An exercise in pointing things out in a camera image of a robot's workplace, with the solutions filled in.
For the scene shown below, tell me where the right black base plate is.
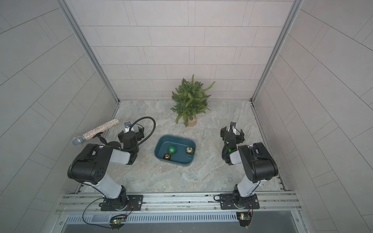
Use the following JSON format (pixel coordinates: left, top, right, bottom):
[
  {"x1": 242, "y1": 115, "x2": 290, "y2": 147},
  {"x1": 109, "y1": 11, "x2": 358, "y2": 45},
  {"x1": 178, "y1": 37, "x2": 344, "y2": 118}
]
[{"x1": 214, "y1": 193, "x2": 260, "y2": 210}]

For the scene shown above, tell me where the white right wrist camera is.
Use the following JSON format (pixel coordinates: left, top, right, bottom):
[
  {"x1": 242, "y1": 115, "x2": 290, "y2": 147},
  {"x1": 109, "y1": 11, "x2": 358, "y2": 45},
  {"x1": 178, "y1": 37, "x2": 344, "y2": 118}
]
[{"x1": 228, "y1": 122, "x2": 237, "y2": 135}]

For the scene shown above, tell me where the teal plastic bin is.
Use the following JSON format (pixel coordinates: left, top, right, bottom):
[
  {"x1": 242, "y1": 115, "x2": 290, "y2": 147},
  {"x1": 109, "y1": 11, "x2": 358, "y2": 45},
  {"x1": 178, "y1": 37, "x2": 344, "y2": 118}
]
[{"x1": 154, "y1": 135, "x2": 196, "y2": 167}]

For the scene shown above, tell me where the aluminium rail frame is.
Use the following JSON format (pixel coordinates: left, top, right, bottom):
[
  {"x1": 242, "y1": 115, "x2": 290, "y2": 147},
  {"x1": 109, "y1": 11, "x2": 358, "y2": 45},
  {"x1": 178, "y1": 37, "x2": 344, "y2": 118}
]
[{"x1": 51, "y1": 191, "x2": 302, "y2": 225}]

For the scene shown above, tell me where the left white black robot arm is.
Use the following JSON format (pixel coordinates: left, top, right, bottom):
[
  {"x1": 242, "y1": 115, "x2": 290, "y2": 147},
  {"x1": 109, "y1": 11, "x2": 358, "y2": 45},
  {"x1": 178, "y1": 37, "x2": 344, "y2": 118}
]
[{"x1": 68, "y1": 126, "x2": 144, "y2": 211}]

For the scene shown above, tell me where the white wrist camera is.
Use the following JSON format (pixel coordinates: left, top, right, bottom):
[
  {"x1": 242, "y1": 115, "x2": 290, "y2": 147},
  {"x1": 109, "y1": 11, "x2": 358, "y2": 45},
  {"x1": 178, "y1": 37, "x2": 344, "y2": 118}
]
[
  {"x1": 228, "y1": 122, "x2": 237, "y2": 135},
  {"x1": 124, "y1": 121, "x2": 132, "y2": 133}
]

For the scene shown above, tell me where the right green circuit board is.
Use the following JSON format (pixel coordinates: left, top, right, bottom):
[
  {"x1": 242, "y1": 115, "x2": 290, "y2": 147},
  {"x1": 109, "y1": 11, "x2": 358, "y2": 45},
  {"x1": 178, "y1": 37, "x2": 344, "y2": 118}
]
[{"x1": 236, "y1": 212, "x2": 252, "y2": 228}]

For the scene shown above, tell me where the small green christmas tree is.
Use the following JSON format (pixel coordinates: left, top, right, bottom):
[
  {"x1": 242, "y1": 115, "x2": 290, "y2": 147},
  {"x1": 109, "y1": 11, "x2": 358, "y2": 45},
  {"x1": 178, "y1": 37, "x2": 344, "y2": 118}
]
[{"x1": 171, "y1": 75, "x2": 215, "y2": 127}]

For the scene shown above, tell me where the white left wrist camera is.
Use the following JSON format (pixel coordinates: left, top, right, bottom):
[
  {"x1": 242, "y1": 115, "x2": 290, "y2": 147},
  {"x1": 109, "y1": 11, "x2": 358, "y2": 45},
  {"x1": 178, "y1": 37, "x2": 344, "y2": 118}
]
[{"x1": 124, "y1": 121, "x2": 132, "y2": 133}]

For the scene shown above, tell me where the black microphone stand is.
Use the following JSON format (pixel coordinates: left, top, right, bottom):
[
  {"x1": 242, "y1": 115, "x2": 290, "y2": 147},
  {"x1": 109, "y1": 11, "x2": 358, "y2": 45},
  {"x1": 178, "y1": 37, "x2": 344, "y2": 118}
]
[{"x1": 96, "y1": 132, "x2": 121, "y2": 150}]

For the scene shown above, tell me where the left green circuit board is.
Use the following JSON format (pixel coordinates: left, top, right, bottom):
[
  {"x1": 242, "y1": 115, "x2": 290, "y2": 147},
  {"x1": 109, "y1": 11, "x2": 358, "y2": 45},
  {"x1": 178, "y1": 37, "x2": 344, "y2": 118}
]
[{"x1": 109, "y1": 215, "x2": 127, "y2": 231}]

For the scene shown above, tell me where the black corrugated left cable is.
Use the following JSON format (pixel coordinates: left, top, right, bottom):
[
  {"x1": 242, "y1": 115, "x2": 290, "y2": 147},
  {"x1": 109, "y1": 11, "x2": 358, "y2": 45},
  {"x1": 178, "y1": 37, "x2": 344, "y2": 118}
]
[{"x1": 129, "y1": 116, "x2": 156, "y2": 150}]

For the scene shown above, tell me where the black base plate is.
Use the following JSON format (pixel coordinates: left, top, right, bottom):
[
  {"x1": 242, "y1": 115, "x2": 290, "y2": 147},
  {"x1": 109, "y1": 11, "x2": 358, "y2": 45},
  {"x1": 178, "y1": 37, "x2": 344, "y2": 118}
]
[
  {"x1": 99, "y1": 195, "x2": 144, "y2": 211},
  {"x1": 214, "y1": 193, "x2": 260, "y2": 210}
]

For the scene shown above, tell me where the green glitter ball ornament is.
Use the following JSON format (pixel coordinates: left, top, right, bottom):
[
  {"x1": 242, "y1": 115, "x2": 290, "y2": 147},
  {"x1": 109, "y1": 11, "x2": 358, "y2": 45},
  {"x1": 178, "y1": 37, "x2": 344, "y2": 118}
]
[{"x1": 168, "y1": 145, "x2": 177, "y2": 154}]

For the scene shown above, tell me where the copper ball ornament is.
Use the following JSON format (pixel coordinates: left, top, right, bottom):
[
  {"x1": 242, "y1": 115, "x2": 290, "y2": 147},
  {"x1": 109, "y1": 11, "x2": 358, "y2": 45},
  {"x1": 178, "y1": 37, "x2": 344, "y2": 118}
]
[{"x1": 163, "y1": 154, "x2": 173, "y2": 161}]

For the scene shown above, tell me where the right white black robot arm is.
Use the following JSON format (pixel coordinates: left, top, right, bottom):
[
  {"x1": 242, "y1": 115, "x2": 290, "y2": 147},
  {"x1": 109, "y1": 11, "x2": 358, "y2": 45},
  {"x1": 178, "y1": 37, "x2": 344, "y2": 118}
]
[{"x1": 218, "y1": 122, "x2": 278, "y2": 210}]

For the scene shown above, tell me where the glitter silver microphone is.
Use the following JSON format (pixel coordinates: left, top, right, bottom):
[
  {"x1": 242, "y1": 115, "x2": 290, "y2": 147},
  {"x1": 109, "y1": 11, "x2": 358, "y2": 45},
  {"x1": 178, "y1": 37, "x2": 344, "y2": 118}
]
[{"x1": 71, "y1": 118, "x2": 119, "y2": 146}]

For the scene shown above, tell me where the green circuit board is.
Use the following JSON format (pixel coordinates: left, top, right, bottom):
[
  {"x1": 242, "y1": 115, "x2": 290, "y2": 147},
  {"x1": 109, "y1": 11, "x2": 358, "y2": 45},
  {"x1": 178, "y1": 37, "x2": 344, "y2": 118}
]
[
  {"x1": 236, "y1": 212, "x2": 252, "y2": 228},
  {"x1": 109, "y1": 215, "x2": 127, "y2": 231}
]

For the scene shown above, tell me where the shiny gold ball ornament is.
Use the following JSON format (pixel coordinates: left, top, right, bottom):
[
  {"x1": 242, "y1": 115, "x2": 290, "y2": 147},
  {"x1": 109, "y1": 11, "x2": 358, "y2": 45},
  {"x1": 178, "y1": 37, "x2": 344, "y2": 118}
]
[{"x1": 186, "y1": 147, "x2": 194, "y2": 155}]

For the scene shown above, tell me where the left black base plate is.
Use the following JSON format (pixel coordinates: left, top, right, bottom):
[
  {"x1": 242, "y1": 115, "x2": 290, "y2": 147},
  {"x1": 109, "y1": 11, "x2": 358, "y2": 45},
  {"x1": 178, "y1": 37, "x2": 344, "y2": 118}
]
[{"x1": 99, "y1": 195, "x2": 144, "y2": 211}]

